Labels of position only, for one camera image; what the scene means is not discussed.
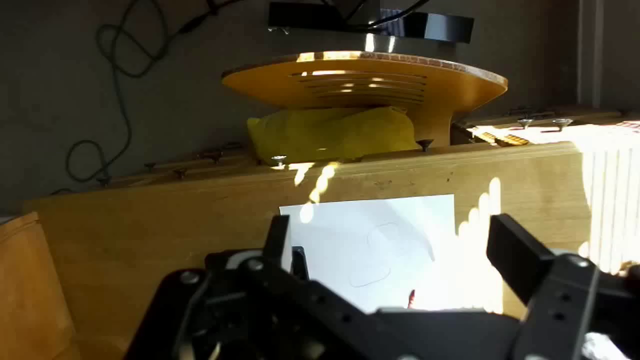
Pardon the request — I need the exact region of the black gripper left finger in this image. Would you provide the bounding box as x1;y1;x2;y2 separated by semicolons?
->
263;215;290;271

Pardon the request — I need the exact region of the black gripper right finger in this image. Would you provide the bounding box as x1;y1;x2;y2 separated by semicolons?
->
487;215;557;303

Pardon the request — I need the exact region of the white paper sheet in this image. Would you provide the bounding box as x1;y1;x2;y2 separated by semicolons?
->
279;192;504;317

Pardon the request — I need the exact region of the yellow cloth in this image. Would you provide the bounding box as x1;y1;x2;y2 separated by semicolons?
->
246;106;419;163

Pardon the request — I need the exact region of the black camera bar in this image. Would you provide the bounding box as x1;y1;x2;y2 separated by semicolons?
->
266;0;474;44

